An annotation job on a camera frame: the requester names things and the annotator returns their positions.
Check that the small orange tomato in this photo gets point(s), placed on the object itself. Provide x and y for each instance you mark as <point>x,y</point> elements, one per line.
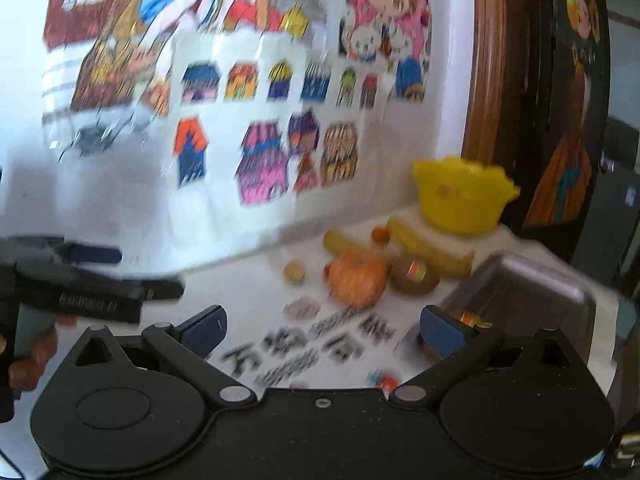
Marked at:
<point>380,235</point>

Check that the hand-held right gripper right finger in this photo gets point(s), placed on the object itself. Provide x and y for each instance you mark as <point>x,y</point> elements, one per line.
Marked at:
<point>440,332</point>

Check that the brown kiwi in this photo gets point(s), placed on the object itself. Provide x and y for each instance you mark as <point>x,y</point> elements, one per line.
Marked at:
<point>412,280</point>

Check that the small brown longan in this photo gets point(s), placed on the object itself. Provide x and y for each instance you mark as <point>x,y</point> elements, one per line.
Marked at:
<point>294,271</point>

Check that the drawing of colourful houses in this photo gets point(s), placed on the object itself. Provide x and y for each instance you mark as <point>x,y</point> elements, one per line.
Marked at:
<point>260,125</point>

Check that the orange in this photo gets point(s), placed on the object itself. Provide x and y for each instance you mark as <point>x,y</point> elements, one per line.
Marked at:
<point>357,280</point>

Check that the small yellow banana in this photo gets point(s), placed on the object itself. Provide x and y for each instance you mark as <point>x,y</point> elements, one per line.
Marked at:
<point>340,242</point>

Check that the large yellow banana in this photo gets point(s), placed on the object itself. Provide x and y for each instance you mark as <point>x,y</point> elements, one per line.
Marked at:
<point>435,255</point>

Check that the dark cabinet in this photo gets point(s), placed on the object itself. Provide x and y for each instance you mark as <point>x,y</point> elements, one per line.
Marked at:
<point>617,200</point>

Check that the yellow plastic bowl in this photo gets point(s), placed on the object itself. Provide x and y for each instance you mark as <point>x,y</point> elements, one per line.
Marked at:
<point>460,205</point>

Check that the black painted figure poster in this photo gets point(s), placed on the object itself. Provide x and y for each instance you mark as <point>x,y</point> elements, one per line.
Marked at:
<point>575,110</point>

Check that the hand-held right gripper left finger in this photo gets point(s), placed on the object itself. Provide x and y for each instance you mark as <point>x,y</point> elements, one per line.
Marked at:
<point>204,329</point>

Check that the brown wooden door frame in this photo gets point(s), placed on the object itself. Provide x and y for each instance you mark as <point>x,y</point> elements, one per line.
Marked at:
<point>492,60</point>

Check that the drawing of pink-hooded child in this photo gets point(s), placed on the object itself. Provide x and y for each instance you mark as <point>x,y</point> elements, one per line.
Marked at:
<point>385,5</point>

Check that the person's left hand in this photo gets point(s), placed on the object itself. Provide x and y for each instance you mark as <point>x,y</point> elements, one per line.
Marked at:
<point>35,362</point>

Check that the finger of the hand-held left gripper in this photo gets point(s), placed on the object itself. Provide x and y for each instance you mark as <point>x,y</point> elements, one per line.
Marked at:
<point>165,290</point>
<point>95,254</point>

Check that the metal tray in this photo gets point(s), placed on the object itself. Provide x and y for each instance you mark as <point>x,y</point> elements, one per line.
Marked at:
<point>525,290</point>

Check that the red cherry tomato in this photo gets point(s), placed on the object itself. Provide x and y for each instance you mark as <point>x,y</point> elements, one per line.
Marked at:
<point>327,270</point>

